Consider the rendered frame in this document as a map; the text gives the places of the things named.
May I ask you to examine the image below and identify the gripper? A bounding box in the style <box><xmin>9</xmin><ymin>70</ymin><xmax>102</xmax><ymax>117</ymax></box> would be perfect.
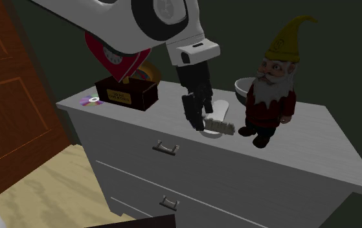
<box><xmin>175</xmin><ymin>61</ymin><xmax>215</xmax><ymax>132</ymax></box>

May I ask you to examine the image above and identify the white scrub brush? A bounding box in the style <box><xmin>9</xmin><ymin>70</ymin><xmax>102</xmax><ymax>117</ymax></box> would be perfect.
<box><xmin>199</xmin><ymin>99</ymin><xmax>236</xmax><ymax>139</ymax></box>

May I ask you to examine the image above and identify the white bowl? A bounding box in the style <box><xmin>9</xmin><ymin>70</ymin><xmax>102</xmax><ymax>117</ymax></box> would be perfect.
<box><xmin>234</xmin><ymin>77</ymin><xmax>258</xmax><ymax>105</ymax></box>

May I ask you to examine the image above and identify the yellow patterned bowl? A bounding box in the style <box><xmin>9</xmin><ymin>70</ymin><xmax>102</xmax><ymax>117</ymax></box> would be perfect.
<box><xmin>131</xmin><ymin>60</ymin><xmax>163</xmax><ymax>87</ymax></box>

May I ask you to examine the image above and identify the garden gnome figure yellow hat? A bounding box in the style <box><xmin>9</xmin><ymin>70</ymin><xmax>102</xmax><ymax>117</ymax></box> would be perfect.
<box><xmin>238</xmin><ymin>16</ymin><xmax>319</xmax><ymax>149</ymax></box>

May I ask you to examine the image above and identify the red heart trophy dark base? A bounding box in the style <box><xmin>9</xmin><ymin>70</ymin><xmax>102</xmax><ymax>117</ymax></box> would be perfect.
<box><xmin>84</xmin><ymin>31</ymin><xmax>159</xmax><ymax>112</ymax></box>

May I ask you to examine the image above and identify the white chest of drawers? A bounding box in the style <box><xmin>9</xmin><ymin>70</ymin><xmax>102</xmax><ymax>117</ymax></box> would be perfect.
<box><xmin>56</xmin><ymin>80</ymin><xmax>362</xmax><ymax>228</ymax></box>

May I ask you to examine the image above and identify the compact disc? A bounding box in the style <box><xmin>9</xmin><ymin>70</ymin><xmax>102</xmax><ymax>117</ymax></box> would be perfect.
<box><xmin>79</xmin><ymin>93</ymin><xmax>105</xmax><ymax>107</ymax></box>

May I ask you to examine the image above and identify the brown wooden door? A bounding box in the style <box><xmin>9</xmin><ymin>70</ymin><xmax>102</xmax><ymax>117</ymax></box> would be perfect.
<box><xmin>0</xmin><ymin>0</ymin><xmax>73</xmax><ymax>205</ymax></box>

